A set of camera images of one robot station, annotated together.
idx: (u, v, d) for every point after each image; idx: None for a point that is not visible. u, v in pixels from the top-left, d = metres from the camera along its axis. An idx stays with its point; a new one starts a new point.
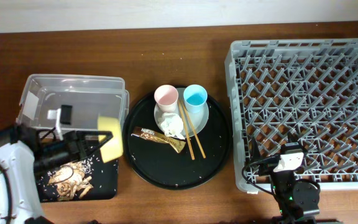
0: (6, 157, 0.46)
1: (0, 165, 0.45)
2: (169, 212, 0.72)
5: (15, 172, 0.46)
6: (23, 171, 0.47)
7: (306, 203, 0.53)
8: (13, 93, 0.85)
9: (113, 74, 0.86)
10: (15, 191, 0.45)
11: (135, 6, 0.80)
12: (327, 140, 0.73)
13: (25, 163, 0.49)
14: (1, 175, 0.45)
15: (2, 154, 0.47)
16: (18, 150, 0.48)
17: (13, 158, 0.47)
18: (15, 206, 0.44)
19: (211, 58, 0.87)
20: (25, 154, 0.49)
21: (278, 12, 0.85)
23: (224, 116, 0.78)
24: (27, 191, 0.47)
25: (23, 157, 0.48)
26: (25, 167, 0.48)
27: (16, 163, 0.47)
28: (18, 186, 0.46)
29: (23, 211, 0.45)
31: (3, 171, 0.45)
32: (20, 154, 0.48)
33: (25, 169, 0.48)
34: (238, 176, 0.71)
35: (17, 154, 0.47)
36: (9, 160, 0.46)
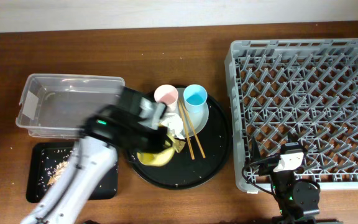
0: (90, 154, 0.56)
1: (79, 162, 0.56)
2: (169, 212, 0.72)
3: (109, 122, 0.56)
5: (79, 178, 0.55)
6: (88, 180, 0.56)
7: (306, 203, 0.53)
8: (13, 93, 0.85)
9: (113, 74, 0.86)
10: (64, 197, 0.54)
11: (135, 6, 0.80)
12: (327, 139, 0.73)
13: (99, 167, 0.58)
14: (74, 170, 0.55)
15: (91, 149, 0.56)
16: (97, 156, 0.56)
17: (94, 163, 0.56)
18: (54, 214, 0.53)
19: (211, 58, 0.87)
20: (103, 164, 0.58)
21: (278, 12, 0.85)
23: (224, 116, 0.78)
24: (68, 206, 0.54)
25: (92, 171, 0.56)
26: (95, 176, 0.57)
27: (91, 168, 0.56)
28: (72, 196, 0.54)
29: (54, 222, 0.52)
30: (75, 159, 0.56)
31: (77, 169, 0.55)
32: (100, 161, 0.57)
33: (90, 178, 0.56)
34: (238, 175, 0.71)
35: (96, 160, 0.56)
36: (89, 161, 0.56)
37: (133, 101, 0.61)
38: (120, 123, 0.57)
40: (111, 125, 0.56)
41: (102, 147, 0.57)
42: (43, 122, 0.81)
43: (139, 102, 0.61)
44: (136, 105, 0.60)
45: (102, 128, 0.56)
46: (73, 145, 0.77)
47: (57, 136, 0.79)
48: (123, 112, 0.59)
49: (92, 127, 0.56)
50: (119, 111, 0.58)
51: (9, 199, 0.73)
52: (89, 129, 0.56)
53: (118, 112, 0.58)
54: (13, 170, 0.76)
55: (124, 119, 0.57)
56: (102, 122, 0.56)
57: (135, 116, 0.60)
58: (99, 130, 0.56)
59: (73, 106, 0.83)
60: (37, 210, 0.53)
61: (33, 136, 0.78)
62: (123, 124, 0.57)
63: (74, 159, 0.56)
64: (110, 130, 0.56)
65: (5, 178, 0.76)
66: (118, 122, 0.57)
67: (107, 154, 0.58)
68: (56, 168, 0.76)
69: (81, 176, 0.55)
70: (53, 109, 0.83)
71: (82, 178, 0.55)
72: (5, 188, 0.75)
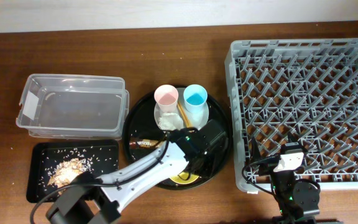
0: (169, 155, 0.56)
1: (161, 155, 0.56)
2: (169, 212, 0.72)
3: (192, 140, 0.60)
5: (155, 169, 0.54)
6: (160, 177, 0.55)
7: (306, 203, 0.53)
8: (13, 93, 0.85)
9: (113, 74, 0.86)
10: (139, 177, 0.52)
11: (134, 6, 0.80)
12: (327, 140, 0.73)
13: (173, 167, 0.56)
14: (154, 161, 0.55)
15: (171, 151, 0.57)
16: (174, 160, 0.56)
17: (170, 165, 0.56)
18: (127, 186, 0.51)
19: (211, 58, 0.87)
20: (174, 172, 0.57)
21: (278, 12, 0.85)
23: (224, 116, 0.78)
24: (140, 186, 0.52)
25: (168, 170, 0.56)
26: (166, 177, 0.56)
27: (167, 168, 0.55)
28: (143, 181, 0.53)
29: (125, 193, 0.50)
30: (158, 153, 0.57)
31: (157, 160, 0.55)
32: (176, 165, 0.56)
33: (161, 176, 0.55)
34: (238, 176, 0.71)
35: (174, 163, 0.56)
36: (168, 159, 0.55)
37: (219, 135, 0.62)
38: (194, 147, 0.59)
40: (192, 143, 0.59)
41: (181, 157, 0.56)
42: (43, 122, 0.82)
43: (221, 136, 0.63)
44: (217, 137, 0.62)
45: (187, 144, 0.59)
46: (73, 145, 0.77)
47: (57, 136, 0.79)
48: (204, 140, 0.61)
49: (181, 137, 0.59)
50: (201, 133, 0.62)
51: (9, 198, 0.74)
52: (175, 138, 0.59)
53: (198, 134, 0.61)
54: (14, 170, 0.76)
55: (198, 145, 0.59)
56: (185, 137, 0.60)
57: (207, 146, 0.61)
58: (184, 145, 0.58)
59: (73, 106, 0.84)
60: (114, 175, 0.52)
61: (34, 136, 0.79)
62: (197, 149, 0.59)
63: (157, 152, 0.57)
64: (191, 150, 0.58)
65: (5, 177, 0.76)
66: (199, 145, 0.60)
67: (179, 168, 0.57)
68: (56, 168, 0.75)
69: (159, 168, 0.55)
70: (53, 109, 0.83)
71: (158, 171, 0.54)
72: (5, 188, 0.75)
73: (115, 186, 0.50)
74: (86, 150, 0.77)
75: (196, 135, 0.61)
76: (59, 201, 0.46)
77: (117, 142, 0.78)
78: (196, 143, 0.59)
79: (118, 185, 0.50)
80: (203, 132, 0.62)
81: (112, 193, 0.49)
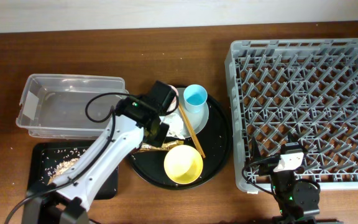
0: (120, 129, 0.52)
1: (111, 134, 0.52)
2: (169, 212, 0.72)
3: (141, 103, 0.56)
5: (109, 152, 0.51)
6: (119, 155, 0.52)
7: (306, 203, 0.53)
8: (13, 93, 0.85)
9: (113, 74, 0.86)
10: (95, 165, 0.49)
11: (135, 6, 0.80)
12: (327, 139, 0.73)
13: (130, 135, 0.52)
14: (105, 142, 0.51)
15: (121, 124, 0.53)
16: (128, 130, 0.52)
17: (124, 139, 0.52)
18: (84, 180, 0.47)
19: (211, 58, 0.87)
20: (134, 140, 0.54)
21: (278, 12, 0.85)
23: (224, 116, 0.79)
24: (99, 172, 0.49)
25: (123, 144, 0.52)
26: (124, 152, 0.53)
27: (123, 142, 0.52)
28: (102, 165, 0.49)
29: (84, 186, 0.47)
30: (106, 132, 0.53)
31: (109, 140, 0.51)
32: (130, 137, 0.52)
33: (120, 153, 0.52)
34: (238, 175, 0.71)
35: (127, 134, 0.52)
36: (120, 135, 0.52)
37: (167, 95, 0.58)
38: (146, 109, 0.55)
40: (142, 107, 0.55)
41: (133, 126, 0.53)
42: (43, 122, 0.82)
43: (171, 95, 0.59)
44: (167, 97, 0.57)
45: (137, 109, 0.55)
46: (73, 145, 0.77)
47: (57, 136, 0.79)
48: (156, 101, 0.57)
49: (127, 106, 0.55)
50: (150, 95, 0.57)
51: (9, 198, 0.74)
52: (124, 105, 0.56)
53: (148, 98, 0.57)
54: (14, 170, 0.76)
55: (150, 106, 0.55)
56: (133, 103, 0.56)
57: (161, 106, 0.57)
58: (135, 111, 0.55)
59: (73, 106, 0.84)
60: (66, 173, 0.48)
61: (34, 136, 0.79)
62: (149, 111, 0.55)
63: (107, 130, 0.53)
64: (143, 115, 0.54)
65: (5, 177, 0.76)
66: (150, 106, 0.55)
67: (137, 136, 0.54)
68: (56, 168, 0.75)
69: (114, 148, 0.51)
70: (53, 109, 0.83)
71: (114, 151, 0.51)
72: (5, 187, 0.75)
73: (71, 184, 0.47)
74: (86, 150, 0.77)
75: (144, 98, 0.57)
76: (24, 216, 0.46)
77: None
78: (146, 104, 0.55)
79: (73, 182, 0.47)
80: (153, 94, 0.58)
81: (70, 193, 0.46)
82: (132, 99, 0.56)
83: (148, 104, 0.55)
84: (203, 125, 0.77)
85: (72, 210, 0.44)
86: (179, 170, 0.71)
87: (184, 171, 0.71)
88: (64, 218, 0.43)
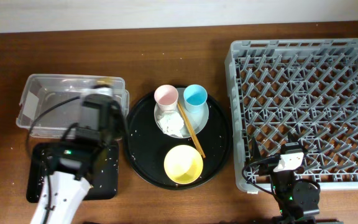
0: (58, 192, 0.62)
1: (49, 201, 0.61)
2: (169, 213, 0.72)
3: (76, 151, 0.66)
5: (51, 216, 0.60)
6: (69, 210, 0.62)
7: (306, 203, 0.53)
8: (13, 93, 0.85)
9: (113, 74, 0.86)
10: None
11: (135, 6, 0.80)
12: (327, 140, 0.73)
13: (74, 199, 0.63)
14: (45, 212, 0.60)
15: (54, 186, 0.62)
16: (64, 186, 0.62)
17: (63, 201, 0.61)
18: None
19: (211, 58, 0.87)
20: (75, 200, 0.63)
21: (278, 12, 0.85)
23: (224, 116, 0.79)
24: None
25: (64, 210, 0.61)
26: (71, 209, 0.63)
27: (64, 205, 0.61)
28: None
29: None
30: (45, 200, 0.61)
31: (48, 210, 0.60)
32: (71, 197, 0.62)
33: (61, 216, 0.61)
34: (238, 175, 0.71)
35: (67, 197, 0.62)
36: (56, 198, 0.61)
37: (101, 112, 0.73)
38: (89, 143, 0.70)
40: (75, 155, 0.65)
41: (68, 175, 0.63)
42: (43, 122, 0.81)
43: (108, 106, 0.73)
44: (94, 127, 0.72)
45: (73, 157, 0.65)
46: None
47: (57, 136, 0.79)
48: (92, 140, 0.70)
49: (58, 154, 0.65)
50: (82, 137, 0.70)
51: (9, 198, 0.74)
52: (54, 162, 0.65)
53: (86, 131, 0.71)
54: (14, 170, 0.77)
55: (89, 141, 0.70)
56: (66, 152, 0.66)
57: (102, 129, 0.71)
58: (64, 159, 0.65)
59: (73, 106, 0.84)
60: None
61: (34, 136, 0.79)
62: (86, 154, 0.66)
63: (43, 200, 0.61)
64: (82, 158, 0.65)
65: (5, 177, 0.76)
66: (91, 135, 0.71)
67: (76, 189, 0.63)
68: None
69: (53, 214, 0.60)
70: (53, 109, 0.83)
71: (63, 210, 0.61)
72: (4, 187, 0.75)
73: None
74: None
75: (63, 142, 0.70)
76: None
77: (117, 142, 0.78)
78: (81, 150, 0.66)
79: None
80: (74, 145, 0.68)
81: None
82: (65, 150, 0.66)
83: (84, 150, 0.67)
84: (202, 126, 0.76)
85: None
86: (179, 170, 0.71)
87: (184, 171, 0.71)
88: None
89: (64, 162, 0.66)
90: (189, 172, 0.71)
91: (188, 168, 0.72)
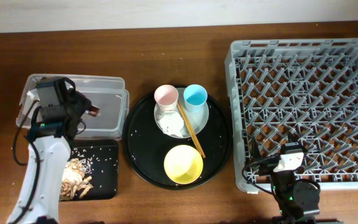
0: (45, 148, 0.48)
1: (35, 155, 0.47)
2: (169, 213, 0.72)
3: (49, 123, 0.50)
5: (45, 173, 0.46)
6: (58, 165, 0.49)
7: (306, 203, 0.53)
8: (13, 93, 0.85)
9: (113, 74, 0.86)
10: (40, 181, 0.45)
11: (135, 6, 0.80)
12: (327, 139, 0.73)
13: (61, 157, 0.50)
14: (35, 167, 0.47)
15: (40, 144, 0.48)
16: (51, 144, 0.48)
17: (53, 154, 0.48)
18: (35, 200, 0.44)
19: (211, 58, 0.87)
20: (63, 157, 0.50)
21: (278, 12, 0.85)
23: (224, 116, 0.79)
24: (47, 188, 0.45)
25: (51, 162, 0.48)
26: (59, 160, 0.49)
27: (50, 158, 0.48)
28: (47, 179, 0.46)
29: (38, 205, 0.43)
30: (32, 158, 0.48)
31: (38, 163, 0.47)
32: (59, 150, 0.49)
33: (58, 165, 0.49)
34: (238, 175, 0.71)
35: (53, 149, 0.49)
36: (46, 153, 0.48)
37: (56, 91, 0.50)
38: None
40: (50, 122, 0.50)
41: (50, 138, 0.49)
42: None
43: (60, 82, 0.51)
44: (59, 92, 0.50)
45: (48, 128, 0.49)
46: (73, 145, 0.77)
47: None
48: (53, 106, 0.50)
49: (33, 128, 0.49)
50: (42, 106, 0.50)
51: (9, 198, 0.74)
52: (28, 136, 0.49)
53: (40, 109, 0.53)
54: (14, 170, 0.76)
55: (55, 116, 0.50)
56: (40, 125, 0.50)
57: (64, 101, 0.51)
58: (42, 130, 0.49)
59: None
60: (16, 206, 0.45)
61: None
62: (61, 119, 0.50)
63: (30, 162, 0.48)
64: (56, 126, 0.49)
65: (5, 177, 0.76)
66: (58, 111, 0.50)
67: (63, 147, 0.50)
68: None
69: (47, 167, 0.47)
70: None
71: (55, 163, 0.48)
72: (5, 187, 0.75)
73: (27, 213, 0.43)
74: (86, 150, 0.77)
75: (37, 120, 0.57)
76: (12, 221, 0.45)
77: (117, 142, 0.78)
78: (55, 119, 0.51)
79: (27, 210, 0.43)
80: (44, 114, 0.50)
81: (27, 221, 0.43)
82: (38, 124, 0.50)
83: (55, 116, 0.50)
84: (202, 125, 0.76)
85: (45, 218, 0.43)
86: (179, 170, 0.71)
87: (184, 171, 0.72)
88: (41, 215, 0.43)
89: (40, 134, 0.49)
90: (189, 172, 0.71)
91: (188, 168, 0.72)
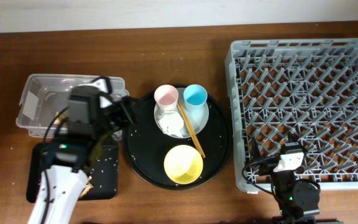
0: (58, 185, 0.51)
1: (47, 194, 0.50)
2: (169, 213, 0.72)
3: (69, 144, 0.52)
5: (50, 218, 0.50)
6: (68, 204, 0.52)
7: (306, 203, 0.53)
8: (13, 93, 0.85)
9: (113, 74, 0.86)
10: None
11: (135, 6, 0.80)
12: (327, 139, 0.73)
13: (73, 193, 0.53)
14: (45, 205, 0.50)
15: (52, 178, 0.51)
16: (65, 186, 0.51)
17: (63, 193, 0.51)
18: None
19: (211, 58, 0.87)
20: (75, 191, 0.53)
21: (278, 12, 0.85)
23: (224, 116, 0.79)
24: None
25: (63, 202, 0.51)
26: (73, 198, 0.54)
27: (61, 198, 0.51)
28: (53, 221, 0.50)
29: None
30: (43, 193, 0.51)
31: (47, 203, 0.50)
32: (71, 189, 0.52)
33: (71, 200, 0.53)
34: (238, 175, 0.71)
35: (66, 190, 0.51)
36: (57, 191, 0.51)
37: (89, 106, 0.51)
38: (75, 130, 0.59)
40: (71, 145, 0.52)
41: (69, 172, 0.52)
42: (43, 122, 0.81)
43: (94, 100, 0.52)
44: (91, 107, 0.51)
45: (68, 150, 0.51)
46: None
47: None
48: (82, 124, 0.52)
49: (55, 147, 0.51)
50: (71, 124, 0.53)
51: (9, 198, 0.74)
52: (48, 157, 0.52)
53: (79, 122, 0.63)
54: (14, 170, 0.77)
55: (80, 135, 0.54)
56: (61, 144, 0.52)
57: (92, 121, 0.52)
58: (61, 154, 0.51)
59: None
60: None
61: (33, 136, 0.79)
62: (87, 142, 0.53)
63: (42, 193, 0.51)
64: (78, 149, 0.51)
65: (5, 177, 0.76)
66: (84, 129, 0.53)
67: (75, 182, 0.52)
68: None
69: (56, 206, 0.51)
70: (53, 109, 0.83)
71: (66, 201, 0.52)
72: (4, 187, 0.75)
73: None
74: None
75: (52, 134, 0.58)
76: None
77: (117, 142, 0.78)
78: (77, 142, 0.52)
79: None
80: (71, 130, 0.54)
81: None
82: (59, 142, 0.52)
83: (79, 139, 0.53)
84: (203, 126, 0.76)
85: None
86: (179, 170, 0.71)
87: (184, 171, 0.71)
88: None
89: (58, 155, 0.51)
90: (189, 172, 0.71)
91: (188, 168, 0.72)
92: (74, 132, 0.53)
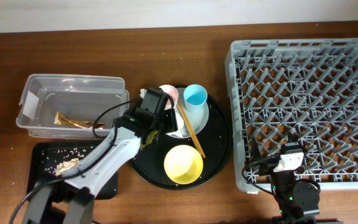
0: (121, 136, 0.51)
1: (113, 138, 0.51)
2: (169, 213, 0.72)
3: (138, 121, 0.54)
5: (110, 155, 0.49)
6: (124, 155, 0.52)
7: (306, 203, 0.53)
8: (13, 93, 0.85)
9: (113, 74, 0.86)
10: (95, 168, 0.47)
11: (135, 6, 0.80)
12: (327, 139, 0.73)
13: (132, 149, 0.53)
14: (109, 147, 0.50)
15: (124, 134, 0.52)
16: (128, 137, 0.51)
17: (126, 144, 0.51)
18: (90, 173, 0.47)
19: (211, 58, 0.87)
20: (130, 152, 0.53)
21: (278, 12, 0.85)
23: (224, 116, 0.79)
24: (104, 171, 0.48)
25: (123, 152, 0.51)
26: (123, 158, 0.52)
27: (122, 149, 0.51)
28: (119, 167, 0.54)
29: (90, 179, 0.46)
30: (109, 139, 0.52)
31: (112, 145, 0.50)
32: (133, 144, 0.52)
33: (121, 158, 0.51)
34: (238, 176, 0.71)
35: (128, 142, 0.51)
36: (122, 142, 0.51)
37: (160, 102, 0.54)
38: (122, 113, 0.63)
40: (137, 122, 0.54)
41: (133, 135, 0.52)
42: (43, 122, 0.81)
43: (165, 101, 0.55)
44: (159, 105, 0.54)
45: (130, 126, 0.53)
46: (73, 145, 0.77)
47: (57, 136, 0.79)
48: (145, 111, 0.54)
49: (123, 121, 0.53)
50: (142, 111, 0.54)
51: (9, 198, 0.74)
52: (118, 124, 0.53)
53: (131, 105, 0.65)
54: (13, 170, 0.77)
55: (146, 122, 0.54)
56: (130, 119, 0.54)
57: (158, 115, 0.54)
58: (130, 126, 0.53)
59: (73, 106, 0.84)
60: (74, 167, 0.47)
61: (34, 136, 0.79)
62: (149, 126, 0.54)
63: (107, 139, 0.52)
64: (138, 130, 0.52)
65: (5, 177, 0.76)
66: (147, 115, 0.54)
67: (135, 145, 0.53)
68: (56, 168, 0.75)
69: (117, 150, 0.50)
70: (53, 109, 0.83)
71: (122, 152, 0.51)
72: (5, 188, 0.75)
73: (79, 177, 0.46)
74: (86, 150, 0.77)
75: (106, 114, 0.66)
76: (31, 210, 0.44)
77: None
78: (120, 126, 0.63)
79: (81, 173, 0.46)
80: (146, 113, 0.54)
81: (77, 183, 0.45)
82: (128, 117, 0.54)
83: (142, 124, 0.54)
84: (203, 126, 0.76)
85: (83, 198, 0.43)
86: (180, 170, 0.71)
87: (184, 171, 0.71)
88: (73, 205, 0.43)
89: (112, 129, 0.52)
90: (189, 172, 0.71)
91: (188, 168, 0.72)
92: (143, 117, 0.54)
